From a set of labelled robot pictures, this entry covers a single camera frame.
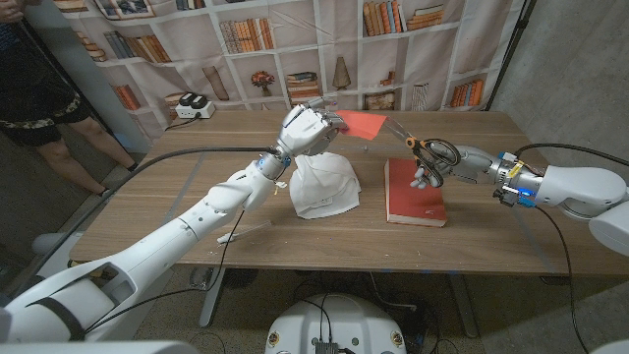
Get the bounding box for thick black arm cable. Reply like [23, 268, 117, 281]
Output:
[513, 142, 629, 168]
[9, 145, 281, 301]

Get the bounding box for white rounded base platform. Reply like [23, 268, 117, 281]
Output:
[29, 231, 85, 276]

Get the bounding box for standing person in black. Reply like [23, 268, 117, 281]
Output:
[0, 0, 142, 198]

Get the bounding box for white table leg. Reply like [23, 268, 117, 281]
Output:
[199, 267, 227, 328]

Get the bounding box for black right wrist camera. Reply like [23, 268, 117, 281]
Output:
[492, 187, 537, 208]

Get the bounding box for red origami paper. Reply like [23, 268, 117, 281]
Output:
[335, 109, 388, 142]

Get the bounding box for red notebook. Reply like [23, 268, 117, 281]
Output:
[383, 156, 448, 228]

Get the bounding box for white crumpled towel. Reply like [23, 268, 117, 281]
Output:
[288, 151, 363, 220]

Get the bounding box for black power strip cable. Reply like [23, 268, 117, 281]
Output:
[164, 113, 202, 133]

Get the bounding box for black orange scissors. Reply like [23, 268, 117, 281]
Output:
[382, 117, 462, 189]

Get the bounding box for white striped pen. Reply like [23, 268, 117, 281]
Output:
[217, 220, 272, 246]

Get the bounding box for white power strip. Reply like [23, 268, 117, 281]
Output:
[174, 91, 216, 120]

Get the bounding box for printed bookshelf backdrop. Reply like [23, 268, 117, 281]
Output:
[51, 0, 527, 142]

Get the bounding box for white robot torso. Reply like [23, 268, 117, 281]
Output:
[263, 293, 408, 354]

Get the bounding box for black backdrop stand pole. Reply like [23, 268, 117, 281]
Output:
[484, 0, 538, 112]

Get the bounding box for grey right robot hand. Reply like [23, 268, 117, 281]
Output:
[410, 140, 544, 198]

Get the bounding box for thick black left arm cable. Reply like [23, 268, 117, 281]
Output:
[9, 145, 281, 301]

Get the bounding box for dark table leg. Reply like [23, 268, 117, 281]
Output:
[449, 273, 478, 338]

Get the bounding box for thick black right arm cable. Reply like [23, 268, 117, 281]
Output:
[513, 142, 629, 168]

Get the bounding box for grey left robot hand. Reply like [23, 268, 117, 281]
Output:
[273, 95, 349, 159]

